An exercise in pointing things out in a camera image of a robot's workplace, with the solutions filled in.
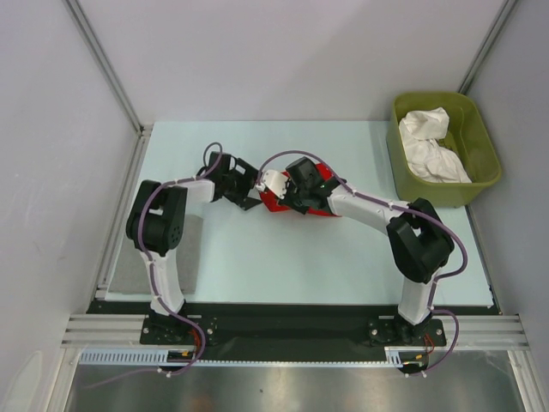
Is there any white slotted cable duct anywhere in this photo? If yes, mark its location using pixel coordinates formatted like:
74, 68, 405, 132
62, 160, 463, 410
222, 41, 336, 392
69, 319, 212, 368
79, 348, 403, 368

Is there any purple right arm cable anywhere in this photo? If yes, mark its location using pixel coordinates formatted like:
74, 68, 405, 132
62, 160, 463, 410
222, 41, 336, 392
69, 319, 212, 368
259, 149, 469, 377

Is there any red t shirt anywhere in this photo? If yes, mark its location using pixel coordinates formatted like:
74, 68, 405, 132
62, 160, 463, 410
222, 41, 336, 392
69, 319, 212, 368
259, 162, 334, 217

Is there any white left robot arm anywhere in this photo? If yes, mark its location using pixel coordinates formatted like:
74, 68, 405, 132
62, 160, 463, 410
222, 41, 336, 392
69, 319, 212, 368
125, 150, 261, 345

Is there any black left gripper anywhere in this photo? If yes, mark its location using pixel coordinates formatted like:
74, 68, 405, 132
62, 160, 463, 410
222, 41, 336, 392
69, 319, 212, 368
222, 160, 262, 210

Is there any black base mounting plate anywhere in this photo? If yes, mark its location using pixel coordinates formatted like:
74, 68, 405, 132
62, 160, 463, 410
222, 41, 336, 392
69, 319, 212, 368
87, 300, 501, 362

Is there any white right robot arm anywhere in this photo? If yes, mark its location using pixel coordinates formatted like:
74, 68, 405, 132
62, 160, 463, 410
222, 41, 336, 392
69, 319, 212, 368
262, 157, 455, 344

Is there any white crumpled t shirt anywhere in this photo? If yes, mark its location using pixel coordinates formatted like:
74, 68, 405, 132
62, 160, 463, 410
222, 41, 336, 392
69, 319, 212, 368
399, 107, 471, 184

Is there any green plastic bin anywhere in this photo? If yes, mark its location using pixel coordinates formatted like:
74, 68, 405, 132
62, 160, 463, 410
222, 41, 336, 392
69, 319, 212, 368
387, 92, 502, 208

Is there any folded grey t shirt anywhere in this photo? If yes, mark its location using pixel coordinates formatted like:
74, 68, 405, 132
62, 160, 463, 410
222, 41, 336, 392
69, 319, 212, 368
108, 215, 204, 295

